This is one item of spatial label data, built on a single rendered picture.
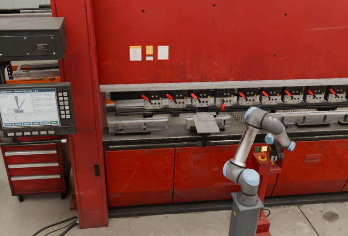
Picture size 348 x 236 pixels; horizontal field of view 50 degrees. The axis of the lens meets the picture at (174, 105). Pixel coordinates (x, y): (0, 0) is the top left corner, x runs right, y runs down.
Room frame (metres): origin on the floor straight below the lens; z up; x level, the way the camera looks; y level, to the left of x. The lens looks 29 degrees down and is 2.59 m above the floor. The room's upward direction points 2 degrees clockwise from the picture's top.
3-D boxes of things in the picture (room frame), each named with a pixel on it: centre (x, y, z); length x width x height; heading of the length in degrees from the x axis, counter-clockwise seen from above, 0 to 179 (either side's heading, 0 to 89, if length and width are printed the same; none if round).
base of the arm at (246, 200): (1.98, -0.54, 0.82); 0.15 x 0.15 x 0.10
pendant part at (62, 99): (2.06, 0.87, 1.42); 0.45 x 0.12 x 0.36; 99
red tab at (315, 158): (2.76, -1.28, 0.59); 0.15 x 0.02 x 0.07; 98
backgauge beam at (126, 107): (3.12, -0.60, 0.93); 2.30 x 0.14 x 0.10; 98
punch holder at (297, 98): (2.88, -1.01, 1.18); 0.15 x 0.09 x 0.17; 98
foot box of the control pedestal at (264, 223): (2.46, -0.79, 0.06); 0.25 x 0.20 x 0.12; 12
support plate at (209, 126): (2.63, -0.27, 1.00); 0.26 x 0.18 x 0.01; 8
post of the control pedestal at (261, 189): (2.49, -0.78, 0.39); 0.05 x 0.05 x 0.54; 12
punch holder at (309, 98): (2.91, -1.21, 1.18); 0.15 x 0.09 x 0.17; 98
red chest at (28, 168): (2.92, 1.29, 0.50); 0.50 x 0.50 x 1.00; 8
